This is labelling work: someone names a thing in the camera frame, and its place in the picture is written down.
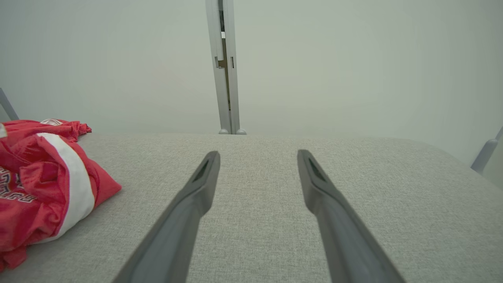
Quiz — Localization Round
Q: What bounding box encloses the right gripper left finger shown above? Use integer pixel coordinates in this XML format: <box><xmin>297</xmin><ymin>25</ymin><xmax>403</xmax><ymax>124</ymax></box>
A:
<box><xmin>112</xmin><ymin>151</ymin><xmax>220</xmax><ymax>283</ymax></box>

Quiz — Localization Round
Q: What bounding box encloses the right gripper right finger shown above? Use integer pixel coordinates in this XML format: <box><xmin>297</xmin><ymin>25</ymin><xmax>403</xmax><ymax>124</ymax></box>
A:
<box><xmin>297</xmin><ymin>149</ymin><xmax>405</xmax><ymax>283</ymax></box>

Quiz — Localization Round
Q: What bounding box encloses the red shirt with white panels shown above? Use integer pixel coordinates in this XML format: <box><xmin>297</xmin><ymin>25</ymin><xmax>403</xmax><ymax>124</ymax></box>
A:
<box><xmin>0</xmin><ymin>119</ymin><xmax>122</xmax><ymax>272</ymax></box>

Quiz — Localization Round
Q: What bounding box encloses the grey partition leg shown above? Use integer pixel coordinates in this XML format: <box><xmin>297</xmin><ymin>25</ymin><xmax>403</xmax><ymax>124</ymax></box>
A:
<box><xmin>0</xmin><ymin>88</ymin><xmax>19</xmax><ymax>121</ymax></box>
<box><xmin>471</xmin><ymin>126</ymin><xmax>503</xmax><ymax>174</ymax></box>

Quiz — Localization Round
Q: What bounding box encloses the grey partition post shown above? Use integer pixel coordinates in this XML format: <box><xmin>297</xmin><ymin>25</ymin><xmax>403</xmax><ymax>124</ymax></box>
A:
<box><xmin>206</xmin><ymin>0</ymin><xmax>231</xmax><ymax>135</ymax></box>
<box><xmin>223</xmin><ymin>0</ymin><xmax>247</xmax><ymax>135</ymax></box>

